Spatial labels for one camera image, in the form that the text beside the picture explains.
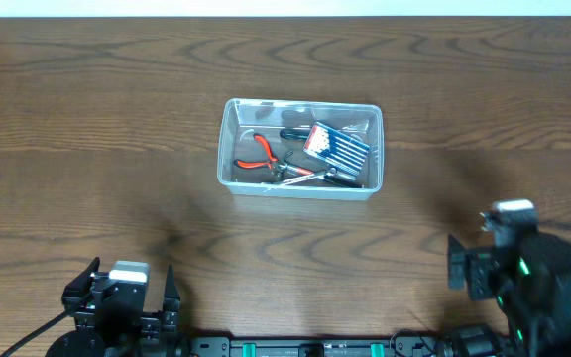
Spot silver ring wrench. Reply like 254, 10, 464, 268
263, 168, 337, 186

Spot precision screwdriver set case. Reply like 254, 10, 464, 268
303, 122, 370, 176

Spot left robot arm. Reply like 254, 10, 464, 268
46, 258, 188, 357

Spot left black cable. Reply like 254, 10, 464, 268
0, 297, 93, 357

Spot black handled screwdriver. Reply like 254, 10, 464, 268
280, 128, 311, 141

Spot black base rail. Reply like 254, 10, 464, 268
182, 333, 437, 357

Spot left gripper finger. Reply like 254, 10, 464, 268
61, 257, 100, 305
163, 265, 181, 312

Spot red handled pliers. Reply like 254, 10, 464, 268
233, 133, 280, 171

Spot small claw hammer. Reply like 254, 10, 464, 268
272, 151, 362, 188

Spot clear plastic container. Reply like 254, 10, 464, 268
217, 98, 384, 200

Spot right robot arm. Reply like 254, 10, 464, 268
436, 232, 571, 356

